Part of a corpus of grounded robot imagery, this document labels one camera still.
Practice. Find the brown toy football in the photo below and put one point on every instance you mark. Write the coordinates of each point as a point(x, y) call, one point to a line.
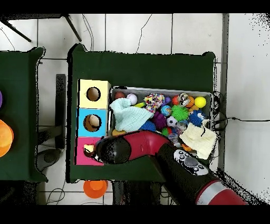
point(119, 95)

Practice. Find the beige round toy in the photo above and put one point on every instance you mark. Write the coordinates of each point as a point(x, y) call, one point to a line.
point(92, 121)

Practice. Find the crushed silver drink can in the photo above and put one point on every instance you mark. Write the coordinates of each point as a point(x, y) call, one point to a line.
point(183, 99)

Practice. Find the toy hamburger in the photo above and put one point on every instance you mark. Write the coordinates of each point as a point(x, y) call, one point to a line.
point(117, 132)

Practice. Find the grey stand base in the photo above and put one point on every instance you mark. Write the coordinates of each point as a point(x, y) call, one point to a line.
point(49, 158)

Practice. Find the yellow smooth ball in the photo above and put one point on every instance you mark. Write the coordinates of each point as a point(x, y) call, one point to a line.
point(200, 102)

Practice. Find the multicolour patterned cloth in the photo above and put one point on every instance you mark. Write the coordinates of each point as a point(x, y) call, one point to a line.
point(154, 100)

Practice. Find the small toy soccer ball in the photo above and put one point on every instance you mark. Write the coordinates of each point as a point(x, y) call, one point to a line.
point(172, 121)

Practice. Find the wooden box with three holes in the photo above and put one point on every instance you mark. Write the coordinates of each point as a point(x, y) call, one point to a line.
point(92, 105)

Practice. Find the blue globe ball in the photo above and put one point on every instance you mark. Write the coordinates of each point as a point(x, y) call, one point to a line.
point(166, 110)

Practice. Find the yellow plush duck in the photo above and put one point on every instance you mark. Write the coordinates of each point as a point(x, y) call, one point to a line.
point(89, 148)

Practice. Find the orange plastic cup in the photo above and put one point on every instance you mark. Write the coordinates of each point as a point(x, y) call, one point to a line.
point(95, 189)

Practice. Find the plain green spiky ball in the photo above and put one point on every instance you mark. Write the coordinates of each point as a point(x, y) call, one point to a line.
point(179, 113)

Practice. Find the dark green side table cloth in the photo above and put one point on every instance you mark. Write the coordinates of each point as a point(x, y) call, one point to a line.
point(19, 63)

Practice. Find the white toy baseball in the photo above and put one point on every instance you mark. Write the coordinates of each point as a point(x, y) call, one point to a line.
point(132, 99)

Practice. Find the purple spiky ball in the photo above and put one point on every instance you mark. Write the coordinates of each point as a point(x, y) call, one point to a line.
point(159, 120)

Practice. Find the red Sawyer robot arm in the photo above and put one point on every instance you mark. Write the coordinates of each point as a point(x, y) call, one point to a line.
point(143, 143)

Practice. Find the mint green muslin cloth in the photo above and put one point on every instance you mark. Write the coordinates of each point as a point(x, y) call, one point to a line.
point(128, 118)

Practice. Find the black tripod stand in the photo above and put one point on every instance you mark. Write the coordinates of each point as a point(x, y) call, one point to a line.
point(72, 27)

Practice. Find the cream muslin cloth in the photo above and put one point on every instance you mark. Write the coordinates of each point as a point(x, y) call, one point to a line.
point(198, 139)

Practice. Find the plain blue spiky ball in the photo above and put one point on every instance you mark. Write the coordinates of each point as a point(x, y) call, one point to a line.
point(148, 126)

